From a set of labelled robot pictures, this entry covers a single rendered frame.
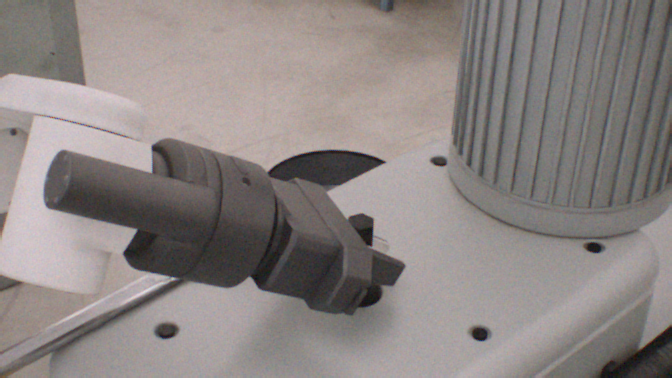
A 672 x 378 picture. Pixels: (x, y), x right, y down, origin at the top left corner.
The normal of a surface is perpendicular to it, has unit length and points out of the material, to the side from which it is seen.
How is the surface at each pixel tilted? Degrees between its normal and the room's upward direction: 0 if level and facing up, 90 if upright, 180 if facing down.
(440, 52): 0
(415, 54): 0
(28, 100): 54
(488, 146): 90
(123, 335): 0
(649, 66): 90
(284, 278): 90
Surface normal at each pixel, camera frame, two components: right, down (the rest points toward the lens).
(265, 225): 0.61, -0.02
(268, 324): 0.02, -0.83
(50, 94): -0.58, -0.20
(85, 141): 0.25, 0.00
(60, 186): -0.78, -0.23
